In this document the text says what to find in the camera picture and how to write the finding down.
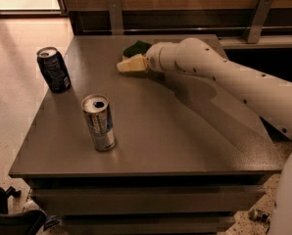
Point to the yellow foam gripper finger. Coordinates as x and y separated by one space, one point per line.
134 63

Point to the green and yellow sponge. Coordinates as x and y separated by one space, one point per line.
139 47

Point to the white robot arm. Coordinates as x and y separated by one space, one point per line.
269 96

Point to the silver energy drink can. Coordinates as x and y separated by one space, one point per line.
96 110

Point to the dark blue soda can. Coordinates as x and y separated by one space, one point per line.
53 69

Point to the grey drawer cabinet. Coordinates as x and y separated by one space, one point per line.
187 157

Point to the black white striped tool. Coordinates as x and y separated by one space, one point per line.
259 216

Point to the left metal bracket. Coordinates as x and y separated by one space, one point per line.
115 15

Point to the metal bracket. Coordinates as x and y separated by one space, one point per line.
252 33
115 15

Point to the right metal bracket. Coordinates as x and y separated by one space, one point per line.
252 33

